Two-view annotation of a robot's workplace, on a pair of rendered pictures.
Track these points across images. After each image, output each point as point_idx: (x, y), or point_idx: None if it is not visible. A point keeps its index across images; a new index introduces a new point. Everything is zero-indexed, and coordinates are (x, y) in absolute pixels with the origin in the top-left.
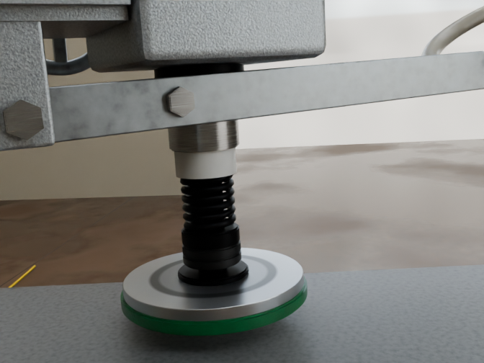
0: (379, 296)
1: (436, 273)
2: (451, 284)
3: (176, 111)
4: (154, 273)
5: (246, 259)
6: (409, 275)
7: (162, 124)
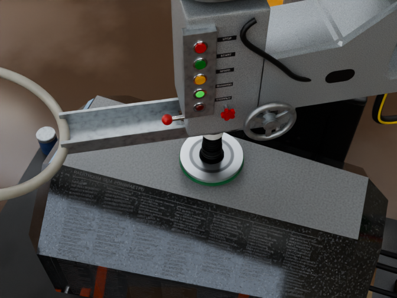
0: (150, 161)
1: (116, 171)
2: (119, 161)
3: None
4: (231, 162)
5: (196, 162)
6: (127, 173)
7: None
